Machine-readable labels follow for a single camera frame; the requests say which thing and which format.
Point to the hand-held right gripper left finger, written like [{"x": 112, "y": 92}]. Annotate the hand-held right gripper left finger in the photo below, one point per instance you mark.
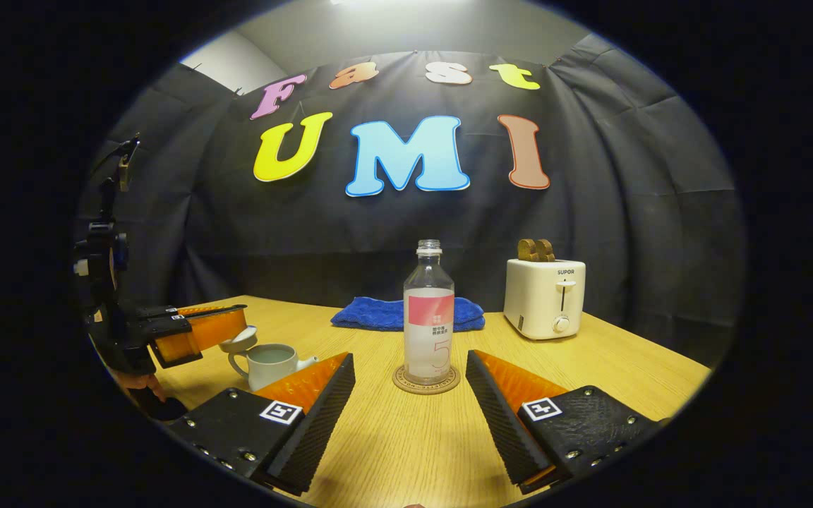
[{"x": 322, "y": 423}]

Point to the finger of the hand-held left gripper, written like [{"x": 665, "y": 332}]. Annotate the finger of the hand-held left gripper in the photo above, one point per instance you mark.
[
  {"x": 166, "y": 312},
  {"x": 219, "y": 328}
]

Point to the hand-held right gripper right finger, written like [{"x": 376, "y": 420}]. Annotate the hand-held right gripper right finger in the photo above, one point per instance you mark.
[{"x": 498, "y": 423}]

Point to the white ceramic teacup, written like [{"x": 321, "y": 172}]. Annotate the white ceramic teacup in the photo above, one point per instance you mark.
[{"x": 269, "y": 367}]

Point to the round brown coaster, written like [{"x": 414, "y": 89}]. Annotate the round brown coaster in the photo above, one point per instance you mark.
[{"x": 399, "y": 381}]

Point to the clear plastic water bottle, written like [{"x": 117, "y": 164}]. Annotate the clear plastic water bottle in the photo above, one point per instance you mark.
[{"x": 428, "y": 331}]

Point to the blue towel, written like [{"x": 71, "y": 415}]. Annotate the blue towel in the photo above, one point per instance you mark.
[{"x": 371, "y": 314}]

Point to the black backdrop cloth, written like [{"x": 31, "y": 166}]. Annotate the black backdrop cloth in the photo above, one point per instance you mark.
[{"x": 308, "y": 240}]

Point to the white toaster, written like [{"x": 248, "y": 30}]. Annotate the white toaster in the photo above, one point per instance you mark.
[{"x": 540, "y": 296}]

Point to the brown bread slices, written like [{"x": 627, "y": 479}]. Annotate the brown bread slices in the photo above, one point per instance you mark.
[{"x": 536, "y": 250}]

